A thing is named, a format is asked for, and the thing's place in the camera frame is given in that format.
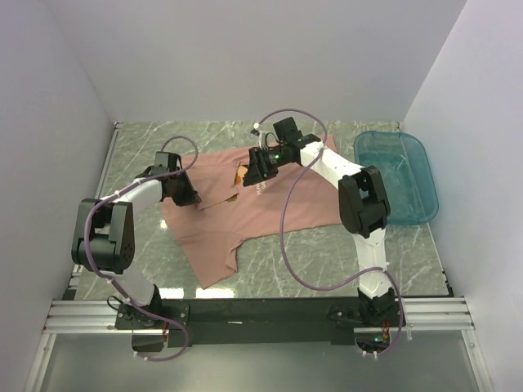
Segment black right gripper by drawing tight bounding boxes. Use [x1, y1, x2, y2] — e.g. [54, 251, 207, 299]
[243, 145, 290, 187]

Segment pink t-shirt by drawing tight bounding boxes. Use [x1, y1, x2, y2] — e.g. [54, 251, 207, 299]
[161, 148, 341, 288]

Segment teal translucent plastic basin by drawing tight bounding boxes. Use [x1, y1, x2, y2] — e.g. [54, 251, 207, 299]
[353, 131, 439, 226]

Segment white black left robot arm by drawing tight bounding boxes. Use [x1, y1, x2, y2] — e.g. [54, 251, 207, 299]
[71, 151, 200, 328]

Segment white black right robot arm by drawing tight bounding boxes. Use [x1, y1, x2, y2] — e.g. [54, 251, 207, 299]
[243, 118, 399, 326]

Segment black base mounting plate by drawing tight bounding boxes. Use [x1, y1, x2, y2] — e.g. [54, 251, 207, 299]
[114, 296, 405, 348]

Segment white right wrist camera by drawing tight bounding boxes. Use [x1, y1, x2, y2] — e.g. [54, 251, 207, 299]
[250, 122, 274, 149]

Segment aluminium front frame rail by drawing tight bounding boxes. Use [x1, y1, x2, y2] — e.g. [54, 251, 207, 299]
[42, 297, 475, 334]

